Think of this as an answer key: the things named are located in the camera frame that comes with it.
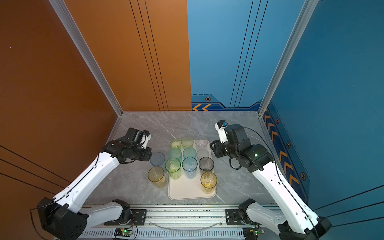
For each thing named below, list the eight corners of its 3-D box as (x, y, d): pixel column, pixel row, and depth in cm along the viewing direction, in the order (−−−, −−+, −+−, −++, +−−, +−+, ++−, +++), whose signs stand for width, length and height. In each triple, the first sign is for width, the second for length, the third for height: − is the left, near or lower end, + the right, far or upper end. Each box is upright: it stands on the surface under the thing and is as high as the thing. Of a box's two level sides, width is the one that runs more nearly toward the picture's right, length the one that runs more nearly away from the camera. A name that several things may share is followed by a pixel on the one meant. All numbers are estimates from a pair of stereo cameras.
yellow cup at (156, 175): (152, 189, 84) (146, 180, 73) (155, 176, 89) (149, 166, 78) (167, 189, 84) (162, 180, 73) (168, 176, 89) (164, 166, 78)
